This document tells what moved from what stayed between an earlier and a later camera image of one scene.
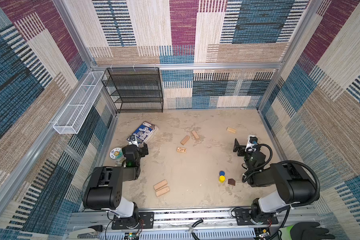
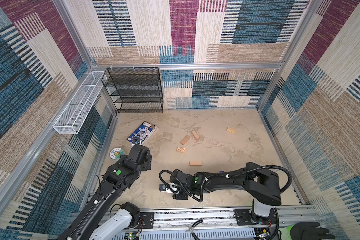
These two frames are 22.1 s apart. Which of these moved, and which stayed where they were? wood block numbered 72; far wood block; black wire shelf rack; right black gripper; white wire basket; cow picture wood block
Moved: right black gripper; wood block numbered 72
Stayed: cow picture wood block; far wood block; white wire basket; black wire shelf rack
